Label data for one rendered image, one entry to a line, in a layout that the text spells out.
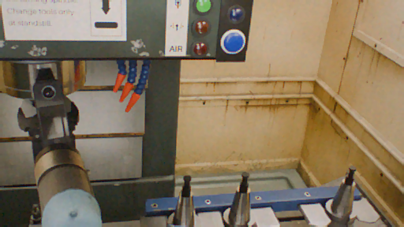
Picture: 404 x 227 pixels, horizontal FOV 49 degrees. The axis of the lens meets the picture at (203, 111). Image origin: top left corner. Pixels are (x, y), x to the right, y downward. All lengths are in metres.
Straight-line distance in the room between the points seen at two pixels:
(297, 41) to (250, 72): 0.23
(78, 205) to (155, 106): 0.85
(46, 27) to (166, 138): 0.94
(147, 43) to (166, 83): 0.78
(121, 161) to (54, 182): 0.84
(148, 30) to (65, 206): 0.26
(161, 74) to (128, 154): 0.29
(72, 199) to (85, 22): 0.24
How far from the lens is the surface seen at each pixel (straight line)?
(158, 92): 1.42
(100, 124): 1.41
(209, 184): 2.04
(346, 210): 0.97
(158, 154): 1.53
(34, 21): 0.63
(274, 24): 1.82
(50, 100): 0.76
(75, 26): 0.63
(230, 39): 0.65
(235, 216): 0.88
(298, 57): 1.91
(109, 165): 1.50
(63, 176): 0.67
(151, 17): 0.63
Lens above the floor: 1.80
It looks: 27 degrees down
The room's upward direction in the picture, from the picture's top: 5 degrees clockwise
